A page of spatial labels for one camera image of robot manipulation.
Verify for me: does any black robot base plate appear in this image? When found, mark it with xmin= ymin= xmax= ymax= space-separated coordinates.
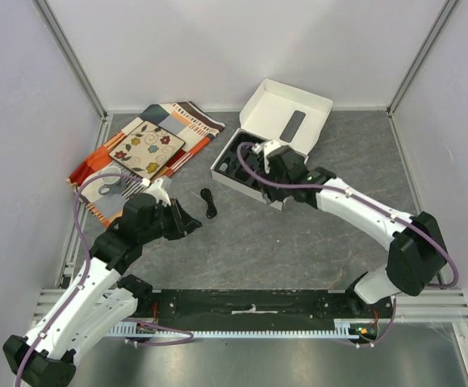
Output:
xmin=132 ymin=289 xmax=392 ymax=332

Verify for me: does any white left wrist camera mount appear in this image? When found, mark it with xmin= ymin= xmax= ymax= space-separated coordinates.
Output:
xmin=140 ymin=176 xmax=171 ymax=206

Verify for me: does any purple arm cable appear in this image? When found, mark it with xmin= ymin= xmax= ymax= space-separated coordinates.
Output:
xmin=14 ymin=173 xmax=194 ymax=387
xmin=236 ymin=140 xmax=461 ymax=350

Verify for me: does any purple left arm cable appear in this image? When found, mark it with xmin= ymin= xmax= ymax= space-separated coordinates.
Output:
xmin=14 ymin=173 xmax=194 ymax=387

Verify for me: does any white slotted cable duct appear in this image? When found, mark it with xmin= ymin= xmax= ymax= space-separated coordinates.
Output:
xmin=106 ymin=322 xmax=363 ymax=339

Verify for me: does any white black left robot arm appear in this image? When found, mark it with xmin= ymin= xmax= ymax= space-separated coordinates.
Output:
xmin=3 ymin=193 xmax=202 ymax=386

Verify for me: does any grey ceramic mug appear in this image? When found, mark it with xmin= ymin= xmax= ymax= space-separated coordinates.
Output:
xmin=98 ymin=165 xmax=126 ymax=195

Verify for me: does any floral square plate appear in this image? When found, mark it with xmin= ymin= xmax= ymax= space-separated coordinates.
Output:
xmin=109 ymin=121 xmax=186 ymax=180

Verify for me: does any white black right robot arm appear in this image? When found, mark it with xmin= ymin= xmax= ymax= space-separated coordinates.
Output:
xmin=257 ymin=145 xmax=447 ymax=318

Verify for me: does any black plastic tray insert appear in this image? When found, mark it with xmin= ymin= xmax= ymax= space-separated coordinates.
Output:
xmin=214 ymin=131 xmax=299 ymax=194

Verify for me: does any white cardboard clipper box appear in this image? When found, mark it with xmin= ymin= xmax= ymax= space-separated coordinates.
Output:
xmin=210 ymin=78 xmax=335 ymax=211

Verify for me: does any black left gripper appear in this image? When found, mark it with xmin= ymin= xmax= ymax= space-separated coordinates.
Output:
xmin=140 ymin=198 xmax=203 ymax=243

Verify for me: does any colourful patchwork cloth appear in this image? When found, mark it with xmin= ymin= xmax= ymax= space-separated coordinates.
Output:
xmin=68 ymin=102 xmax=225 ymax=227

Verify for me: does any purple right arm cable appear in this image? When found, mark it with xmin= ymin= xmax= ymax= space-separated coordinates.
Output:
xmin=236 ymin=140 xmax=461 ymax=350

